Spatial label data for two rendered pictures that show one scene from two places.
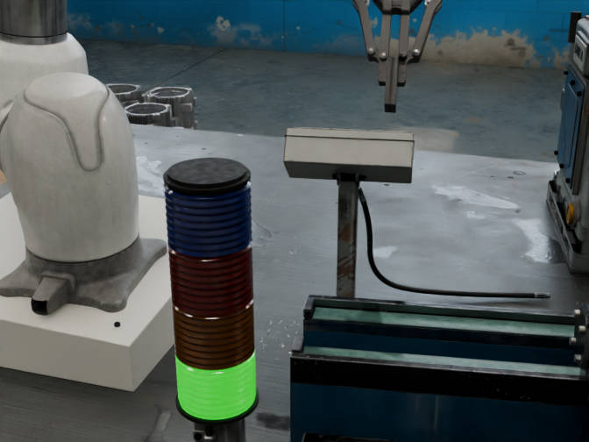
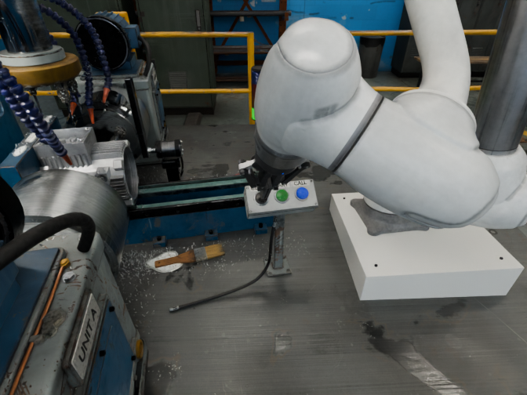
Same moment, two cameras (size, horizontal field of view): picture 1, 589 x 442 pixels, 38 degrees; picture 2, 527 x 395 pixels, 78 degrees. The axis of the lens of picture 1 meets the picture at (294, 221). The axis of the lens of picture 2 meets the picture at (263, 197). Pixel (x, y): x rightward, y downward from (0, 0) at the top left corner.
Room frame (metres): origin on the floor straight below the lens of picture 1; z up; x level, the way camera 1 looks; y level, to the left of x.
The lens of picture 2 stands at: (1.68, -0.33, 1.51)
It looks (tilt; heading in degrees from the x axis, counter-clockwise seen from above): 36 degrees down; 160
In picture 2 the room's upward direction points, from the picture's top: straight up
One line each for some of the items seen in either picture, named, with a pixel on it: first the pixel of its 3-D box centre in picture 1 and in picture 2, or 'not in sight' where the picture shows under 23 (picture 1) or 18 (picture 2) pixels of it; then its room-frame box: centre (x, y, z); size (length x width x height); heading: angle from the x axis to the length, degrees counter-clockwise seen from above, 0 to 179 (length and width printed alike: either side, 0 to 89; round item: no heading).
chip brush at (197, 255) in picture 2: not in sight; (190, 256); (0.96, -0.30, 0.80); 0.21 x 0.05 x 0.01; 89
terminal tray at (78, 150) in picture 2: not in sight; (68, 148); (0.75, -0.56, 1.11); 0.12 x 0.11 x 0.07; 81
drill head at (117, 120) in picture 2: not in sight; (113, 123); (0.43, -0.47, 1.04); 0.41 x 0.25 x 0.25; 171
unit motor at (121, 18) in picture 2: not in sight; (125, 68); (0.14, -0.39, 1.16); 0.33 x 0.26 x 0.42; 171
